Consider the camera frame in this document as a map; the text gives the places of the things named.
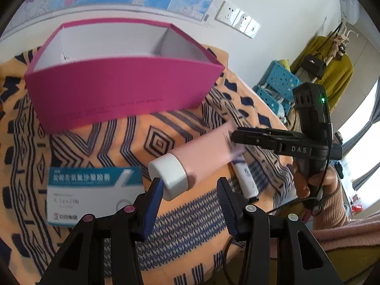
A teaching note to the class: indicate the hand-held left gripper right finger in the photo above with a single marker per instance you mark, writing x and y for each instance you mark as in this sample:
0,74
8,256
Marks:
225,202

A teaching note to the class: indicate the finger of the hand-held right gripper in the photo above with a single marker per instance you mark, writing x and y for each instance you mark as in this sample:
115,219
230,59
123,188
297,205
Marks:
255,138

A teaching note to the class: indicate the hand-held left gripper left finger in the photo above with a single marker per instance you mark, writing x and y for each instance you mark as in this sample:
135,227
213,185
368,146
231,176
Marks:
154,196

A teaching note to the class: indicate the pink tube with white cap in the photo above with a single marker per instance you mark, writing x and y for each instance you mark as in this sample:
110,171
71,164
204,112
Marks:
202,151

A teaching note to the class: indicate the blue and white medicine box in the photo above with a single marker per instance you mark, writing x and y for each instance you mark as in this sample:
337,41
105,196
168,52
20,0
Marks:
89,196

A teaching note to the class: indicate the pink cardboard box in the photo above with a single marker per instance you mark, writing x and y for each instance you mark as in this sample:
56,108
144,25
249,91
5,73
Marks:
118,89

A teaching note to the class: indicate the person's right forearm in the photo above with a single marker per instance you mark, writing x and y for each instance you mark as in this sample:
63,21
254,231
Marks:
350,243

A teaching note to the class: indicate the person's right hand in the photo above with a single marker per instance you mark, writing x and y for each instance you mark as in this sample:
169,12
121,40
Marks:
326,181

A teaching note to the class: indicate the small white tube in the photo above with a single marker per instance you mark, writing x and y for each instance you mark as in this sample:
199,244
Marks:
246,178

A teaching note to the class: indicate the teal plastic basket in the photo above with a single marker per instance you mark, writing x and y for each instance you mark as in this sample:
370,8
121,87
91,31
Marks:
267,99

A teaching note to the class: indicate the blue plastic crates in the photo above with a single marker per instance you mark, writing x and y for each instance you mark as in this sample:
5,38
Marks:
282,78

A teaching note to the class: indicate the yellow coat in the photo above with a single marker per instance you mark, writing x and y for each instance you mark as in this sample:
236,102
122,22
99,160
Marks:
338,74

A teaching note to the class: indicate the black handbag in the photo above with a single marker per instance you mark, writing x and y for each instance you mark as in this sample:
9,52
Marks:
313,65

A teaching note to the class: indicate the grey curtain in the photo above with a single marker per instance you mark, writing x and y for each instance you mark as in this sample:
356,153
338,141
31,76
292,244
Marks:
374,107

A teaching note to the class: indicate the orange patterned blanket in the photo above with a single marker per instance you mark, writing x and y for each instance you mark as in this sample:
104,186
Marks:
89,142

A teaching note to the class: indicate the white coat rack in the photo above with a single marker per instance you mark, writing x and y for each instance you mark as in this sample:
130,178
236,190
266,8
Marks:
344,29

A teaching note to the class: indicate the white wall socket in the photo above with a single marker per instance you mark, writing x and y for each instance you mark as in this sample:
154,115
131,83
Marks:
242,20
226,12

